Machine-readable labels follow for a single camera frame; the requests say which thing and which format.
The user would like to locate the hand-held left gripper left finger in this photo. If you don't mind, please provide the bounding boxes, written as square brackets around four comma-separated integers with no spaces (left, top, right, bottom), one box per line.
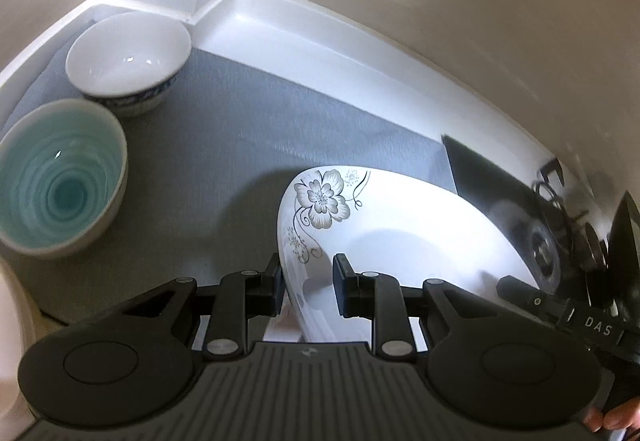
[121,252,286,363]

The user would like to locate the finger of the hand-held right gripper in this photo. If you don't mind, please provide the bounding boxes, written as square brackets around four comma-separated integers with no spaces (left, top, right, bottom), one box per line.
[496,274,572,323]

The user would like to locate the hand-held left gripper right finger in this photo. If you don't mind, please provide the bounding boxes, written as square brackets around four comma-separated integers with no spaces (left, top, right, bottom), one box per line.
[332,253,482,363]

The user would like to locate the white flower-print plate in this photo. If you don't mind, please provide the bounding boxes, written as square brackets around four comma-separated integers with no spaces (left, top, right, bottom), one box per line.
[276,166,557,347]

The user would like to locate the teal-glazed ribbed bowl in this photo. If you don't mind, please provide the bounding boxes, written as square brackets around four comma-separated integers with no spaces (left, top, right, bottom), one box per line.
[0,98,130,258]

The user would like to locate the white bowl with blue pattern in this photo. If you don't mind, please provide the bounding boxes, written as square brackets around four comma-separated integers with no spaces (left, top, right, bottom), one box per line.
[65,11,193,117]

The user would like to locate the person's right hand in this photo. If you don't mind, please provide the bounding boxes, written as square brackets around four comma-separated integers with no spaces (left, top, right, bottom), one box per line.
[584,398,640,435]

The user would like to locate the grey mat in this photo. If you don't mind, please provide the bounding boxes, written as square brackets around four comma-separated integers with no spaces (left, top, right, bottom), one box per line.
[7,18,458,327]

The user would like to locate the cream rounded object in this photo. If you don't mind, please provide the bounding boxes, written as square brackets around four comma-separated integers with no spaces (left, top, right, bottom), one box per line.
[0,261,40,428]

